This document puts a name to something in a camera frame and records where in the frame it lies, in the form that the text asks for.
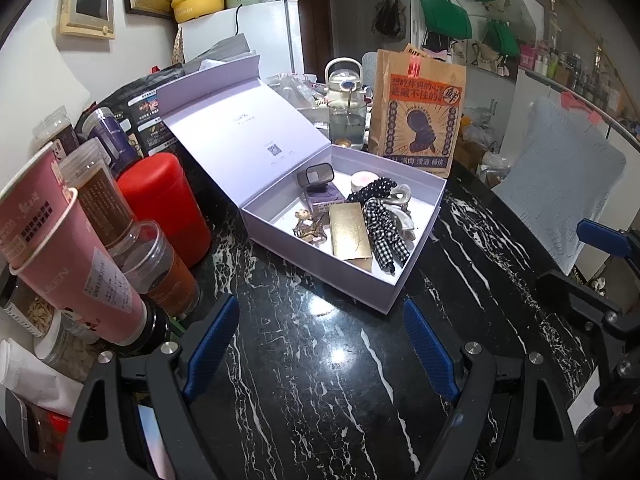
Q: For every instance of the black snack bag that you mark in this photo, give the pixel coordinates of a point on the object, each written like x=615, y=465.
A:
x=150, y=105

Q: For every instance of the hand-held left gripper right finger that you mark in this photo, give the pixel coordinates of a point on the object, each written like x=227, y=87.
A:
x=430, y=350

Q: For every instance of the black translucent hair claw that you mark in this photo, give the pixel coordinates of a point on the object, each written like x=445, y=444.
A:
x=315, y=176

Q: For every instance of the grey plastic bag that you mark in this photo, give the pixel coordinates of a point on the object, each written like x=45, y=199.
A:
x=220, y=55

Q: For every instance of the clear jar amber contents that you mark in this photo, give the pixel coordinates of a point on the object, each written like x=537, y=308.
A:
x=170, y=280

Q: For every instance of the glass pitcher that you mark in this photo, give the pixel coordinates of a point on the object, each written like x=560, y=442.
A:
x=347, y=125

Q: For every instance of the dark tin purple label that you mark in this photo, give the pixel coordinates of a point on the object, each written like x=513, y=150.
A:
x=112, y=135

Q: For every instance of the glass jar white lid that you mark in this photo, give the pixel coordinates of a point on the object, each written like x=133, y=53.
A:
x=55, y=345

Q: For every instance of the black polka dot scrunchie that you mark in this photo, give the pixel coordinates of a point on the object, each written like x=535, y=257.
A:
x=375, y=189

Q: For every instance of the brown door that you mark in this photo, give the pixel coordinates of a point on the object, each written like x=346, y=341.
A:
x=315, y=30

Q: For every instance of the brown spice jar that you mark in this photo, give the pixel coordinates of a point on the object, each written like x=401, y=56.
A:
x=102, y=195

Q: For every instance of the row of small bottles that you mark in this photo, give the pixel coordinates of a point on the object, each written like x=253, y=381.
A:
x=550, y=62

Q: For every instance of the gold rectangular box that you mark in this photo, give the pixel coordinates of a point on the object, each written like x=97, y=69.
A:
x=350, y=240

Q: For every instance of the printed brown paper bag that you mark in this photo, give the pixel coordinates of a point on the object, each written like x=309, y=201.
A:
x=395, y=85

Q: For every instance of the gold flower hair claw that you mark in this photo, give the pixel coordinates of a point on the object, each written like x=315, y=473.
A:
x=307, y=227

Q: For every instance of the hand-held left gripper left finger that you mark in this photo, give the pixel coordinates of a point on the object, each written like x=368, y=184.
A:
x=215, y=340

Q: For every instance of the cardboard box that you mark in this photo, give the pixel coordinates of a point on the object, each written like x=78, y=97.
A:
x=470, y=152

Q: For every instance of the lavender gift box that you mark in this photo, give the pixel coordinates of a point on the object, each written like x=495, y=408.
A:
x=310, y=270

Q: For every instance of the small lavender box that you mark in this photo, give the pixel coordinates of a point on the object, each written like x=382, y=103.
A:
x=325, y=199

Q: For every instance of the glass jar of oats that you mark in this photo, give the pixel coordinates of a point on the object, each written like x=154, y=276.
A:
x=30, y=312

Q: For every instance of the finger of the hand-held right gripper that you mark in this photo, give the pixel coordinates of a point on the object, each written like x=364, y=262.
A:
x=600, y=237
x=580, y=295

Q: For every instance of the spice jar dark label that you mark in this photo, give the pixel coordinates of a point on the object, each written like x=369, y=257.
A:
x=57, y=132

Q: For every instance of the white refrigerator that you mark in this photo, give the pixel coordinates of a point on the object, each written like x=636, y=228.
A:
x=265, y=35

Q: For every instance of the cream wall thermostat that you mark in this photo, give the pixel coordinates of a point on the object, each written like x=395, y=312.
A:
x=70, y=25

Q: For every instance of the clear plastic bag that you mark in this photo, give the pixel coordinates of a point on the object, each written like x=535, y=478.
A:
x=300, y=90

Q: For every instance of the pink paper cup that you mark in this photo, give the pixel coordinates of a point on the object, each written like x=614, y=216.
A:
x=90, y=270
x=30, y=195

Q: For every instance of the red tin canister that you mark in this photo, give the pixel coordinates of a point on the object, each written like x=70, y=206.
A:
x=160, y=200

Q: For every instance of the black white gingham scrunchie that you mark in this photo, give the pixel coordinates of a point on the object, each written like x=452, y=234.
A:
x=385, y=240

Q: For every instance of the pearl wavy hair claw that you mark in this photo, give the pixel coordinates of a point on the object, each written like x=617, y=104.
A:
x=402, y=195

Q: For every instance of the woven straw fan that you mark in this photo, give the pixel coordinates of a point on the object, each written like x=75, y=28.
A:
x=178, y=47

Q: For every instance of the dark red packet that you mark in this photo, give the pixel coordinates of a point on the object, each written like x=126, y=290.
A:
x=40, y=430

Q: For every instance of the round pink compact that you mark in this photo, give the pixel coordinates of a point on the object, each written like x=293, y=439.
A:
x=362, y=180

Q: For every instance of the cream tote bag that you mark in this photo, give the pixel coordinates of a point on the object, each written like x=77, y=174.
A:
x=485, y=55

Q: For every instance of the white tube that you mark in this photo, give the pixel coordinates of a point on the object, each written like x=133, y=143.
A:
x=35, y=380

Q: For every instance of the dark hanging bag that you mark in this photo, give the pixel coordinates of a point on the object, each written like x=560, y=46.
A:
x=387, y=17

